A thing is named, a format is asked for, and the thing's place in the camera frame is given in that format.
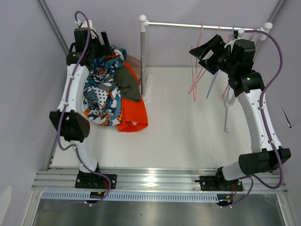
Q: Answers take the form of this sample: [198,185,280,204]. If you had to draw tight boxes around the pink hanger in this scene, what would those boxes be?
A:
[190,23,203,101]
[188,24,222,94]
[222,25,254,99]

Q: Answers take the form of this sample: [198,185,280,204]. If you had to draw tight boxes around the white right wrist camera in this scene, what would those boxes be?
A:
[224,28,245,48]

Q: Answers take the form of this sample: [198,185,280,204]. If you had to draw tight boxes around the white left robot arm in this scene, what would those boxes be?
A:
[49,28,111,188]

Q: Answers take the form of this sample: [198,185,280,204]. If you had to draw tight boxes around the grey slotted cable duct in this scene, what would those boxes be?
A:
[41,190,219,203]

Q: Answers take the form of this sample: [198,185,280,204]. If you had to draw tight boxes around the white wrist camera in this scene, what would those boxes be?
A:
[224,28,245,48]
[75,19,98,39]

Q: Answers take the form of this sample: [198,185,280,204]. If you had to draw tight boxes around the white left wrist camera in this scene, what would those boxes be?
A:
[75,19,98,39]

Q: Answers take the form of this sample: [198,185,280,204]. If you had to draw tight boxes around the dark teal shorts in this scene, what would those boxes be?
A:
[120,48,127,61]

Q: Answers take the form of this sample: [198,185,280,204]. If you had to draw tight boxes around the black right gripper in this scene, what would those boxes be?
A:
[190,35,238,75]

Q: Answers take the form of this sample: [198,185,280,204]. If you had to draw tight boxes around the silver white clothes rack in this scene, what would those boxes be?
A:
[139,15,273,133]

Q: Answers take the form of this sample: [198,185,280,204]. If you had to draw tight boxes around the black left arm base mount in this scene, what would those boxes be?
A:
[75,165,117,189]

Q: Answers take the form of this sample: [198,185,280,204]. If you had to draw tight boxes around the olive green shorts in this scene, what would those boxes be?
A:
[114,67,141,102]

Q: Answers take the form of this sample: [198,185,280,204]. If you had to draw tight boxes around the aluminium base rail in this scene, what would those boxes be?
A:
[31,166,287,194]

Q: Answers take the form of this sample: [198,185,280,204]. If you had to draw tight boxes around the patterned blue orange shorts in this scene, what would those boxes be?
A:
[82,45,124,127]

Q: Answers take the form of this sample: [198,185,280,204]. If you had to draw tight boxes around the pink translucent plastic basin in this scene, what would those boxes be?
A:
[126,55,141,85]

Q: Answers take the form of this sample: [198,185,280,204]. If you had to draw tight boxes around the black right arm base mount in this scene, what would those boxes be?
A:
[194,176,244,192]

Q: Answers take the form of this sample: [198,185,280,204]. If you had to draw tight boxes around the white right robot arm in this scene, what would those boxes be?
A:
[189,35,291,190]

